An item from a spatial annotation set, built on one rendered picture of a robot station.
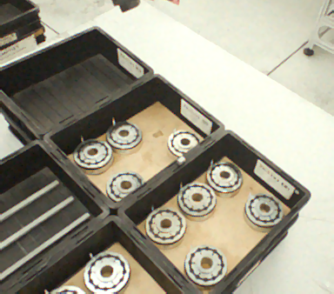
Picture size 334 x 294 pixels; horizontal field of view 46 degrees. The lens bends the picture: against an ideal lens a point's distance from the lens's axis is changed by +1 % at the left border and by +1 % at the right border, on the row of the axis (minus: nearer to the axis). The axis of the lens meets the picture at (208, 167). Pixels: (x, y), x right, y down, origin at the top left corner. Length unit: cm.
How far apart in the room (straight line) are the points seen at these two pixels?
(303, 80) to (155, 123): 173
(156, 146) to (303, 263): 55
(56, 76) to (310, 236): 96
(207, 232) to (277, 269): 25
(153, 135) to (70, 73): 38
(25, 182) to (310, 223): 83
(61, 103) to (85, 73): 15
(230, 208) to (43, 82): 74
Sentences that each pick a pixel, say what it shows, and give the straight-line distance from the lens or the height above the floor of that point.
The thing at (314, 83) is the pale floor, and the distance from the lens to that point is 281.
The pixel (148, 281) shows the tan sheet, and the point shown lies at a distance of 96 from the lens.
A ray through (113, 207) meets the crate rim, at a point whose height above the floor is 93.
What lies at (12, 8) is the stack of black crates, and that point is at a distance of 239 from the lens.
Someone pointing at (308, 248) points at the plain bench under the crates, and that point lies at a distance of 121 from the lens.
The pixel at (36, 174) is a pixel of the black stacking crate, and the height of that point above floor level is 83.
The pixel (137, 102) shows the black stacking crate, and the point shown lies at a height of 87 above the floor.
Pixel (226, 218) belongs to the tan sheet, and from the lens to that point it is 104.
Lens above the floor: 174
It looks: 54 degrees down
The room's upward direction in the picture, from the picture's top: 10 degrees clockwise
